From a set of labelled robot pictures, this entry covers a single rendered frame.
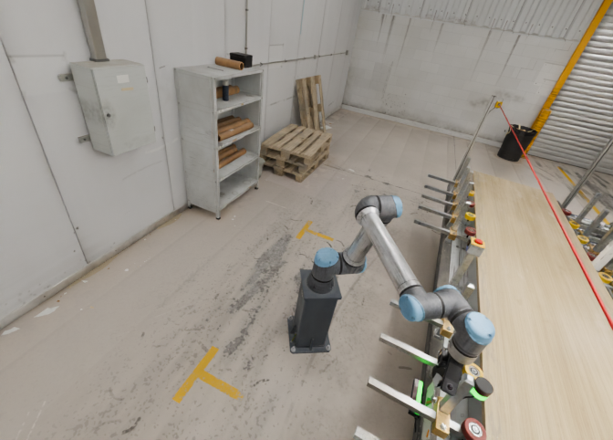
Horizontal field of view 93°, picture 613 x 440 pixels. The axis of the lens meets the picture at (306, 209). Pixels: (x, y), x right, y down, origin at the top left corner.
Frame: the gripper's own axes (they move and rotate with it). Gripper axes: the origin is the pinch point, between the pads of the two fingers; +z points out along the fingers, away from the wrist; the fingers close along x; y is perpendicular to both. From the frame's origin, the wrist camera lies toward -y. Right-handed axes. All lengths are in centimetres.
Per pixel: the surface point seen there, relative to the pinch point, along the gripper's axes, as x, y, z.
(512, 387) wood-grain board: -34.1, 24.5, 11.0
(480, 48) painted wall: 2, 787, -100
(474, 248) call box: -7, 75, -18
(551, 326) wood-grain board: -59, 74, 11
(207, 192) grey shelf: 236, 137, 69
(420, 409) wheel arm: 0.6, -2.5, 15.0
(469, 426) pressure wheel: -16.1, -2.0, 10.6
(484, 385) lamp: -12.6, 2.0, -10.1
